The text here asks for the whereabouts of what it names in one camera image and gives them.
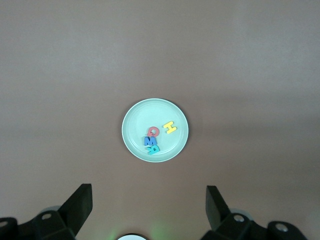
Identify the pink foam letter Q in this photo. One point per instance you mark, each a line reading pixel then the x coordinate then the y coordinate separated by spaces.
pixel 150 132

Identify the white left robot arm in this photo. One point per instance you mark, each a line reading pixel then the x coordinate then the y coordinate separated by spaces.
pixel 131 237

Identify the large blue letter W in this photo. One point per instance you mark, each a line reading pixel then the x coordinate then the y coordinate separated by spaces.
pixel 150 141

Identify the teal foam letter R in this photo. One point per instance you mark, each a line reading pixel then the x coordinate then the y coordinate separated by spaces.
pixel 153 149

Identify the yellow foam letter H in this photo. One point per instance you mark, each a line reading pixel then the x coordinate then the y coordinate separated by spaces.
pixel 170 127

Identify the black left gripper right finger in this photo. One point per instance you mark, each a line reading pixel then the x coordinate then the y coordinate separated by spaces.
pixel 221 225

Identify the green round plate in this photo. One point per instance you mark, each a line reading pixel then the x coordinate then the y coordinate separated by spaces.
pixel 155 117

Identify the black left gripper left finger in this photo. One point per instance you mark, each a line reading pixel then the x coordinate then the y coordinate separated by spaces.
pixel 72 217

